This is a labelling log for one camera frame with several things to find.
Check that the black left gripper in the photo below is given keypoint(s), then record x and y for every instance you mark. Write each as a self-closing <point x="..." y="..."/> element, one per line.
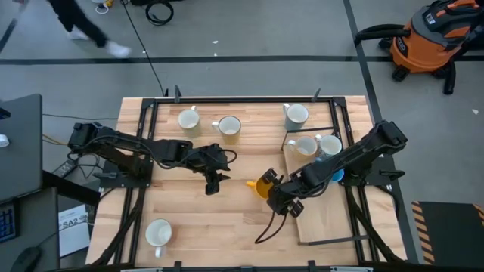
<point x="212" y="187"/>

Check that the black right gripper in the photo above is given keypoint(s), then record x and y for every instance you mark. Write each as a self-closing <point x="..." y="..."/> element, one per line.
<point x="281" y="196"/>

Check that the yellow faceted mug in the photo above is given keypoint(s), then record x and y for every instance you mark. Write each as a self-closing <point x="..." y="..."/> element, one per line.
<point x="261" y="189"/>

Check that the yellow dotted mug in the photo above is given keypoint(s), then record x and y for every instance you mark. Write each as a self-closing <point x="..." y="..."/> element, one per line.
<point x="305" y="145"/>

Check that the blue faceted mug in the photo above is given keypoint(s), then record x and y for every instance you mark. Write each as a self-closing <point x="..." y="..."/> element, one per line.
<point x="338" y="176"/>

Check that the blue patterned white mug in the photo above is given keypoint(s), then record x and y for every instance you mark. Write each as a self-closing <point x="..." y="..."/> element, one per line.
<point x="331" y="144"/>

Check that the large white mug brown rim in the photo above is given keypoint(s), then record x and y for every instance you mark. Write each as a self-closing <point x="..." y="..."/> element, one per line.
<point x="159" y="233"/>

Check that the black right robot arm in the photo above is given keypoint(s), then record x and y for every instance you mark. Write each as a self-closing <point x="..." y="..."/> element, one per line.
<point x="359" y="155"/>

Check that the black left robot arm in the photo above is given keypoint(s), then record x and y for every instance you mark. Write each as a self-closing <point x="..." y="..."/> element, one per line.
<point x="125" y="141"/>

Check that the black power adapter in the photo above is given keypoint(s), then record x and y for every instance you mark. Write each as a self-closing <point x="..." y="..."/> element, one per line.
<point x="65" y="168"/>

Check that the white printed paper sheet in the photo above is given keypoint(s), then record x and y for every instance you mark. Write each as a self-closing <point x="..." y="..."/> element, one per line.
<point x="73" y="234"/>

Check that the black hazard striped mat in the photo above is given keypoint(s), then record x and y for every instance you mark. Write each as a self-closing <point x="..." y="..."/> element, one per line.
<point x="450" y="234"/>

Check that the orange shop vacuum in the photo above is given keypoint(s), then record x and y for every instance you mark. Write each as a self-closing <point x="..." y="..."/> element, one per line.
<point x="423" y="49"/>

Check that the dark grey desk panel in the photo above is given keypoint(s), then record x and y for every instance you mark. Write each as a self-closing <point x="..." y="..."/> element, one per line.
<point x="19" y="151"/>

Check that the small yellow object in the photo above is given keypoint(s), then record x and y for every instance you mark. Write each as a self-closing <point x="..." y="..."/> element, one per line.
<point x="109" y="3"/>

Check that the black computer mouse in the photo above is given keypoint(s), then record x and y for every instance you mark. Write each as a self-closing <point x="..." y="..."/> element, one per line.
<point x="26" y="260"/>

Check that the person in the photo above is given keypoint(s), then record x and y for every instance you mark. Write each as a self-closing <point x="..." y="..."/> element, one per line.
<point x="75" y="15"/>

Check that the black keyboard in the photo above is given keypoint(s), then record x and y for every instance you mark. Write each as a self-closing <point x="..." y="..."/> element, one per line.
<point x="7" y="223"/>

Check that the black table frame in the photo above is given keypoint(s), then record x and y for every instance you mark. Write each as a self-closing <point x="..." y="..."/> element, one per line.
<point x="242" y="100"/>

